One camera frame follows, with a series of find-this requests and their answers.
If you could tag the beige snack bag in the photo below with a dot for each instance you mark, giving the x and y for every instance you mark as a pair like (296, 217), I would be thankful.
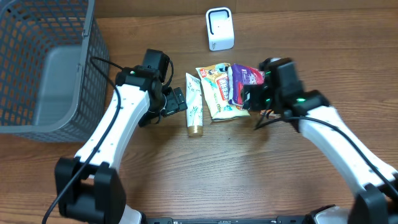
(215, 84)

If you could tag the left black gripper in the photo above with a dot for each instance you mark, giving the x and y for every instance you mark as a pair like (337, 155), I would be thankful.
(176, 102)

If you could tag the white gold-capped cream tube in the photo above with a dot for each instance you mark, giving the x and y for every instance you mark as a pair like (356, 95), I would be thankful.
(194, 112)

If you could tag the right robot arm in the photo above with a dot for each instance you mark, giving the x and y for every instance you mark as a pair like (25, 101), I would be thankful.
(372, 182)

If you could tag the white barcode scanner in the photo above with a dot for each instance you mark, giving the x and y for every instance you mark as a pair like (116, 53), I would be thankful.
(219, 24)

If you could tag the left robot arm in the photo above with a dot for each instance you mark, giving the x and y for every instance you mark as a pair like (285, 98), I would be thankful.
(88, 186)

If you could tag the grey plastic mesh basket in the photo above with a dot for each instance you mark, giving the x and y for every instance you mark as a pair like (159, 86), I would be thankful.
(53, 57)

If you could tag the purple red sachet pack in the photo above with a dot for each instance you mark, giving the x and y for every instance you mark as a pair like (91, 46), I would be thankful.
(238, 76)

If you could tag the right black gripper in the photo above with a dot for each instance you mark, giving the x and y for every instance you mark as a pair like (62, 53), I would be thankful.
(252, 93)

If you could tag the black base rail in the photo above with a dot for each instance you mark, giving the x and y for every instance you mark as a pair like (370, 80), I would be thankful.
(296, 219)

